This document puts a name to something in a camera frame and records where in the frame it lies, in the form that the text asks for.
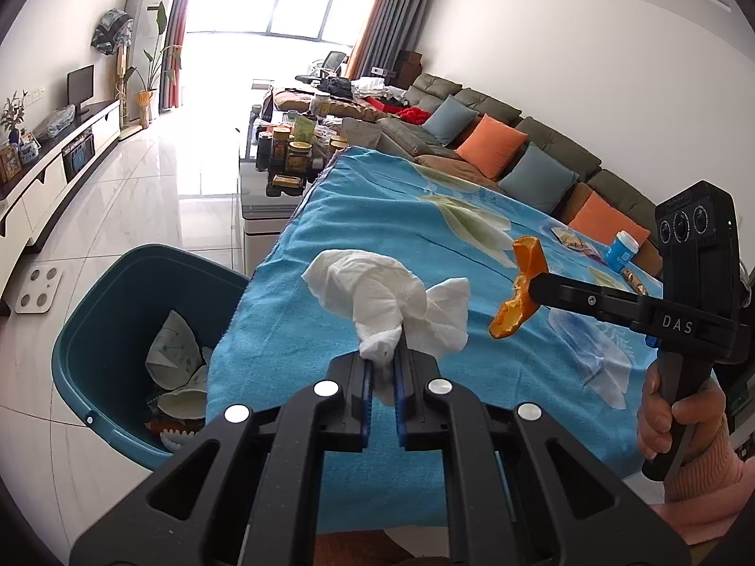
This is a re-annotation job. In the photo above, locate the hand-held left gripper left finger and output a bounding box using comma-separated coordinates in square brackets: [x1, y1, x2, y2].
[69, 354, 374, 566]

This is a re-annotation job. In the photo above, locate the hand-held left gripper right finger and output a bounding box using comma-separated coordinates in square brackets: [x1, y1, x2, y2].
[394, 345, 691, 566]

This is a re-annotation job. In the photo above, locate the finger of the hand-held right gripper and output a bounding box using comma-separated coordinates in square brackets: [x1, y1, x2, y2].
[528, 271, 650, 334]

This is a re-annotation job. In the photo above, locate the orange peel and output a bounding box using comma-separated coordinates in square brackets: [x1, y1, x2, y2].
[489, 236, 547, 341]

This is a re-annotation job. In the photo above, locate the white tissue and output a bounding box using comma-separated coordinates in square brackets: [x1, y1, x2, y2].
[302, 249, 471, 405]

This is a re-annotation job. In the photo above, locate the white foam fruit net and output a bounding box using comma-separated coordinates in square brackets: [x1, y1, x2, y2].
[159, 424, 197, 455]

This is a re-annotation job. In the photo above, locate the crushed printed paper cup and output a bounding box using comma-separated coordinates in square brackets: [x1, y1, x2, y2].
[145, 309, 205, 391]

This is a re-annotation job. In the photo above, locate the blue plastic trash bin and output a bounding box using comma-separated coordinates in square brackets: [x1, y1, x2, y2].
[51, 243, 252, 474]

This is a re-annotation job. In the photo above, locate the person's right forearm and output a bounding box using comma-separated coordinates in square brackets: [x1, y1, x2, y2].
[661, 413, 750, 543]

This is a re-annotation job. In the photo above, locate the person's right hand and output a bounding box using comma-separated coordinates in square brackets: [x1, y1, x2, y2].
[636, 359, 726, 464]

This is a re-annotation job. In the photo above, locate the blue cup with white lid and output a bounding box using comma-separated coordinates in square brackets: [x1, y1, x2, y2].
[604, 232, 639, 273]

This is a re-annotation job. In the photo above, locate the clear biscuit packet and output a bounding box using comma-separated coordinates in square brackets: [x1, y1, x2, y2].
[551, 227, 597, 255]

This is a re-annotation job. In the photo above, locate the orange cushion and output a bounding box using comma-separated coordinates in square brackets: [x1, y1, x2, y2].
[454, 114, 528, 181]
[569, 192, 650, 249]

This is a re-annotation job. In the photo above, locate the blue-grey cushion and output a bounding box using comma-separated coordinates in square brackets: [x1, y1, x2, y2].
[422, 95, 480, 149]
[498, 144, 581, 214]

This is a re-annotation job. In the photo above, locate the green sectional sofa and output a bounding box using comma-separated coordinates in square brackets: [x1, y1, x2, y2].
[271, 73, 669, 279]

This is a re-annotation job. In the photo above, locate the blue printed blanket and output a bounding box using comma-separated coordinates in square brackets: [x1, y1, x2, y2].
[208, 146, 667, 534]

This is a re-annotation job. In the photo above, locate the coffee table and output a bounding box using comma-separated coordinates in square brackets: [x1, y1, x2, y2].
[237, 103, 356, 261]

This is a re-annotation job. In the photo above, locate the brown cardboard box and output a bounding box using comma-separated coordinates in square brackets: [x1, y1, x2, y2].
[392, 50, 424, 90]

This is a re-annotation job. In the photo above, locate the white clothes pile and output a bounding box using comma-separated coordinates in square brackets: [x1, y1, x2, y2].
[352, 76, 408, 101]

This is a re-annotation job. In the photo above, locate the black bag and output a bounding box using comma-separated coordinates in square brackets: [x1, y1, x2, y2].
[318, 75, 355, 99]

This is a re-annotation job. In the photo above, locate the grey and orange curtain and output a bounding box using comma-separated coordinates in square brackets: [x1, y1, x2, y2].
[344, 0, 438, 81]
[159, 0, 205, 110]

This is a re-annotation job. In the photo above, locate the black office chair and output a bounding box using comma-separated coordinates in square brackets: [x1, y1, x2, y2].
[294, 50, 349, 87]

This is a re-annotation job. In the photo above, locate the white bathroom scale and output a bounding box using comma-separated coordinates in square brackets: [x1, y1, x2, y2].
[14, 266, 65, 315]

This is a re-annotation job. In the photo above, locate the white TV cabinet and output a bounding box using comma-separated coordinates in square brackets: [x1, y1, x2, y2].
[0, 99, 122, 315]

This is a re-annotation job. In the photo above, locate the tall leafy potted plant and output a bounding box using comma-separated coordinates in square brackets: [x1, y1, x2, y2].
[123, 2, 178, 129]

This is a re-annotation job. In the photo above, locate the large window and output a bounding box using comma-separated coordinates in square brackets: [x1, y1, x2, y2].
[185, 0, 386, 43]

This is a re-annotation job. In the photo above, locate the clear plastic bag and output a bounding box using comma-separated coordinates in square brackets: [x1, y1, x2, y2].
[34, 104, 77, 140]

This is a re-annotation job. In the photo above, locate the black monitor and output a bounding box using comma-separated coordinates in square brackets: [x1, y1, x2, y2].
[66, 64, 96, 119]

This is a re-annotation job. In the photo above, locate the white standing air conditioner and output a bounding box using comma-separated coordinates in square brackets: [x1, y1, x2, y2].
[125, 0, 181, 126]

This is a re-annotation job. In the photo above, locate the cloth-covered standing fan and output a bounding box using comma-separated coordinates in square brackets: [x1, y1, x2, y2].
[91, 7, 134, 120]

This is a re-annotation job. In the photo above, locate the vase with flowers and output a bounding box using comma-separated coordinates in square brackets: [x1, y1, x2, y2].
[0, 90, 30, 146]

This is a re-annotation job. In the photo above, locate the picture frame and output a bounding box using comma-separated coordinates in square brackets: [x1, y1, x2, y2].
[0, 144, 24, 184]

